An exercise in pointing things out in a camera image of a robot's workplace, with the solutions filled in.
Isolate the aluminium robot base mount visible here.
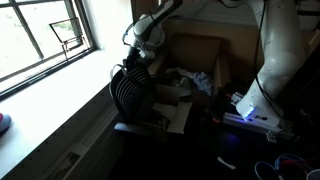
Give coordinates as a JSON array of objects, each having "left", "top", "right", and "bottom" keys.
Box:
[{"left": 221, "top": 91, "right": 297, "bottom": 144}]

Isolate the blue striped shirt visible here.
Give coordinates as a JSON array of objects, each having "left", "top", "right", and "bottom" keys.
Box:
[{"left": 191, "top": 70, "right": 215, "bottom": 97}]

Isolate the white tape scrap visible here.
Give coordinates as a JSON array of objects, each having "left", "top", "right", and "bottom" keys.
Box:
[{"left": 217, "top": 156, "right": 237, "bottom": 171}]

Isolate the white baseball cap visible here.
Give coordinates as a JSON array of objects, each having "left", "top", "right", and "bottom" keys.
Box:
[{"left": 171, "top": 76, "right": 193, "bottom": 98}]

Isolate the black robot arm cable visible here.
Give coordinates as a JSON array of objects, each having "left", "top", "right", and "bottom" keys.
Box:
[{"left": 218, "top": 0, "right": 285, "bottom": 118}]

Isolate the open cardboard box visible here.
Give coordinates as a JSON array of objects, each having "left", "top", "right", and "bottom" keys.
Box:
[{"left": 137, "top": 83, "right": 195, "bottom": 136}]

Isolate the red and blue cap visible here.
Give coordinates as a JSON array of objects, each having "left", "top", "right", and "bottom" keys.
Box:
[{"left": 0, "top": 112, "right": 13, "bottom": 135}]

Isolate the black slatted office chair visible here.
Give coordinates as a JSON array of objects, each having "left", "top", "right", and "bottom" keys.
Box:
[{"left": 108, "top": 62, "right": 174, "bottom": 138}]

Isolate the white crumpled garment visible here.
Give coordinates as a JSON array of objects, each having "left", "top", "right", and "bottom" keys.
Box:
[{"left": 165, "top": 67, "right": 191, "bottom": 79}]

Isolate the coiled blue cable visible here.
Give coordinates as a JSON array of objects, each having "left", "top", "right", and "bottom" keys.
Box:
[{"left": 254, "top": 153, "right": 315, "bottom": 180}]

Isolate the white paper cup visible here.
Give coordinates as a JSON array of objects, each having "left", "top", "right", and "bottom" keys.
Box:
[{"left": 306, "top": 168, "right": 320, "bottom": 180}]

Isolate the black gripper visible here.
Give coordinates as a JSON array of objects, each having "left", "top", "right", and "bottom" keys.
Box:
[{"left": 123, "top": 46, "right": 144, "bottom": 70}]

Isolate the beige leather couch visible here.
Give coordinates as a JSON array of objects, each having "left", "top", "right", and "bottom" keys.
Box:
[{"left": 146, "top": 16, "right": 320, "bottom": 108}]

